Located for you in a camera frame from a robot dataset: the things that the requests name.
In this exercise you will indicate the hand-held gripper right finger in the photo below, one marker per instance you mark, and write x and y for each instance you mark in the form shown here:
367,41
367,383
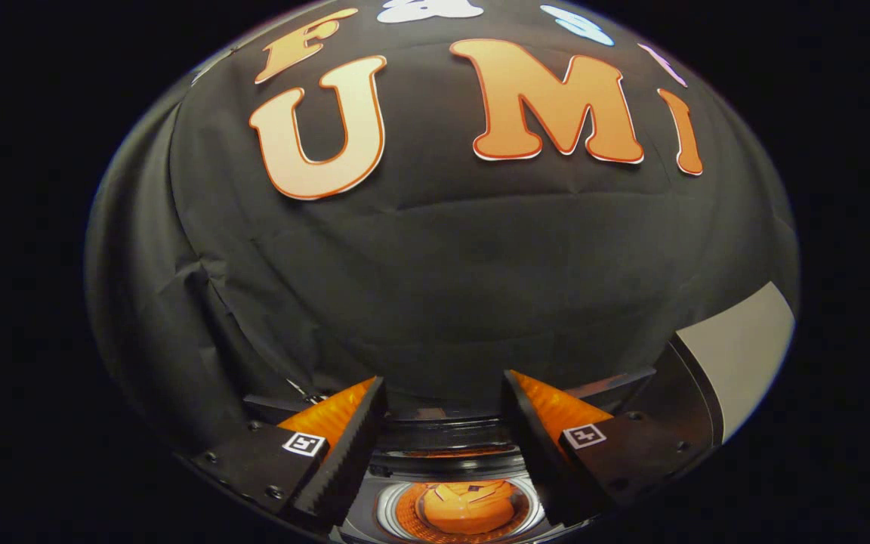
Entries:
535,446

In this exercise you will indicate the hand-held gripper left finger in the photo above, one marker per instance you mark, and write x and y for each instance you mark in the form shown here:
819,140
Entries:
352,453

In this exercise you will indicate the grey washing machine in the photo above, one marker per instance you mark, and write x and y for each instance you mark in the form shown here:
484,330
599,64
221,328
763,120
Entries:
450,446

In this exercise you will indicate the yellow polo shirt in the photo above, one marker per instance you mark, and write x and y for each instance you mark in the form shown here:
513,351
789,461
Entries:
469,510

